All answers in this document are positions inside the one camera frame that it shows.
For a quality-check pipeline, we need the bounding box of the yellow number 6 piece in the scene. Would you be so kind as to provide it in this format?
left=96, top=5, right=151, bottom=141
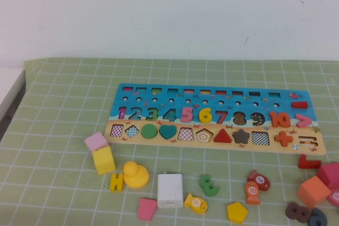
left=199, top=107, right=213, bottom=124

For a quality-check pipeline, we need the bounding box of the pink number 5 piece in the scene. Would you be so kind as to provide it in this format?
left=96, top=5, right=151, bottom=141
left=181, top=107, right=195, bottom=123

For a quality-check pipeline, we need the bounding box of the teal heart piece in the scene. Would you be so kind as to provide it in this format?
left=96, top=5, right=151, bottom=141
left=158, top=124, right=177, bottom=140

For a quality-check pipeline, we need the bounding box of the green circle piece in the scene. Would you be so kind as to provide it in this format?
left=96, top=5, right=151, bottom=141
left=140, top=124, right=159, bottom=139

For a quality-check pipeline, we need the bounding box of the red triangle piece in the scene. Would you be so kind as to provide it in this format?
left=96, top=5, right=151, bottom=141
left=213, top=128, right=233, bottom=143

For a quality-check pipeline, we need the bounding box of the blue wooden number puzzle board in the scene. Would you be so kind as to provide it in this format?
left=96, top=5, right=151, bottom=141
left=104, top=83, right=327, bottom=156

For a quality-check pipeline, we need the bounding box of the brown star piece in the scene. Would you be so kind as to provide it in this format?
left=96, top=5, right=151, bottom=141
left=232, top=128, right=251, bottom=144

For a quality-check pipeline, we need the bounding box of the yellow letter H piece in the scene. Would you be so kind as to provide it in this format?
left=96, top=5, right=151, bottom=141
left=110, top=172, right=124, bottom=193

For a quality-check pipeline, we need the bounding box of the green number 3 piece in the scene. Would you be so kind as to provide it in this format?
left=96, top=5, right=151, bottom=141
left=199, top=174, right=220, bottom=197

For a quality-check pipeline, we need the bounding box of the orange number 10 piece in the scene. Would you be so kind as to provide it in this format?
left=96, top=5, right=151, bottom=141
left=269, top=111, right=291, bottom=128

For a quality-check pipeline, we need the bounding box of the yellow fish piece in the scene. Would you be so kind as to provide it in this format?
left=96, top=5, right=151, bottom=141
left=183, top=193, right=208, bottom=215

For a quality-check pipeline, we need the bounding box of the pink trapezoid piece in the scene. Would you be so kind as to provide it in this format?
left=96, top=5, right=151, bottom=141
left=137, top=197, right=158, bottom=222

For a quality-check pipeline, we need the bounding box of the orange plus piece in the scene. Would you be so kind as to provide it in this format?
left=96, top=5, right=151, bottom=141
left=274, top=130, right=294, bottom=147

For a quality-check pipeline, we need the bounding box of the red fish piece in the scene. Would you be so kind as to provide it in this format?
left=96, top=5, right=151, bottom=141
left=247, top=169, right=271, bottom=192

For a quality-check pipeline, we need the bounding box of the orange fish piece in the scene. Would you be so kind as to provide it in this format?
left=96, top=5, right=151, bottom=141
left=245, top=180, right=261, bottom=205

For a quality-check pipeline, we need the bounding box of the yellow pentagon piece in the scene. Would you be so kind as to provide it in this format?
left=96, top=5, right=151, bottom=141
left=227, top=201, right=249, bottom=224

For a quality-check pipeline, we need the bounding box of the pink greater-than piece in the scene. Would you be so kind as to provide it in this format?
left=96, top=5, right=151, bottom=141
left=295, top=113, right=312, bottom=128

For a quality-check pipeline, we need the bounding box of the red angle sign piece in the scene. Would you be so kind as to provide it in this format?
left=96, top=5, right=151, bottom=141
left=298, top=153, right=322, bottom=170

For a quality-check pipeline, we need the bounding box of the brown number 8 piece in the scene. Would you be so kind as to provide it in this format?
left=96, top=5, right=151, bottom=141
left=285, top=201, right=311, bottom=223

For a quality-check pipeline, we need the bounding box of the dark grey number 9 piece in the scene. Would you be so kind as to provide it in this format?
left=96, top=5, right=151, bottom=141
left=308, top=207, right=329, bottom=226

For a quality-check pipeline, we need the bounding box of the pink round piece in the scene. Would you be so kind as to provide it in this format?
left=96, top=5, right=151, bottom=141
left=326, top=188, right=339, bottom=207

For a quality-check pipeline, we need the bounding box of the yellow rubber duck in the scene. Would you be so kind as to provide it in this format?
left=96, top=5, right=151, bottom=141
left=121, top=161, right=150, bottom=189

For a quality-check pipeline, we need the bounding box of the pink cube block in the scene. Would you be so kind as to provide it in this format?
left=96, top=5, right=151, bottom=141
left=84, top=131, right=110, bottom=154

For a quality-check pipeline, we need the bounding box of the yellow cube block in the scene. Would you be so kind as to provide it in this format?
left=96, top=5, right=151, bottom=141
left=92, top=146, right=117, bottom=176

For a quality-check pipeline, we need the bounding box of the white charger adapter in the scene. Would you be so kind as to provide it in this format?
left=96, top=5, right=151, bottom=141
left=157, top=171, right=184, bottom=208

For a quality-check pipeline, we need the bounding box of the orange cube block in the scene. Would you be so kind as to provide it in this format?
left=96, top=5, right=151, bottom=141
left=296, top=175, right=332, bottom=210

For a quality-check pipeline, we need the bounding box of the magenta block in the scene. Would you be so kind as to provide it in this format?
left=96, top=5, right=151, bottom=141
left=316, top=162, right=339, bottom=189

